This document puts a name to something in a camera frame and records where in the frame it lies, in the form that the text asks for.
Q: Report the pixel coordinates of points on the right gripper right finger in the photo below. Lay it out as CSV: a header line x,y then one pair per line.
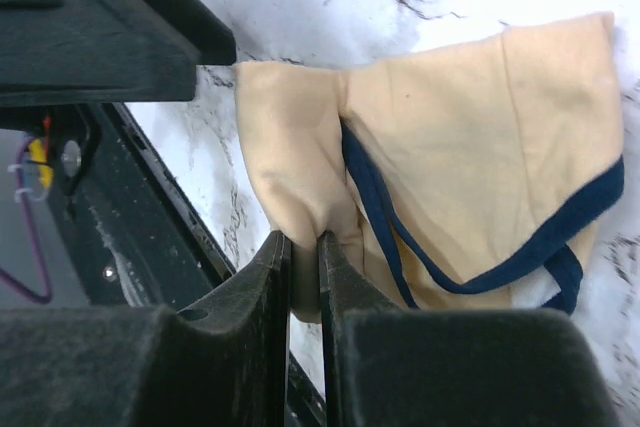
x,y
386,366

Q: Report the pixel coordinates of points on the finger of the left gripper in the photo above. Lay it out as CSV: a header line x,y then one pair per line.
x,y
68,51

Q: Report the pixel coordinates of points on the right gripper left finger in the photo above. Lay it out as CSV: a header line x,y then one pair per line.
x,y
220,362

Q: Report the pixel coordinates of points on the beige underwear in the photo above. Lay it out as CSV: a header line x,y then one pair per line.
x,y
468,176

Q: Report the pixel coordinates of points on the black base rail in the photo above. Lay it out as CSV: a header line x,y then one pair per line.
x,y
133,237

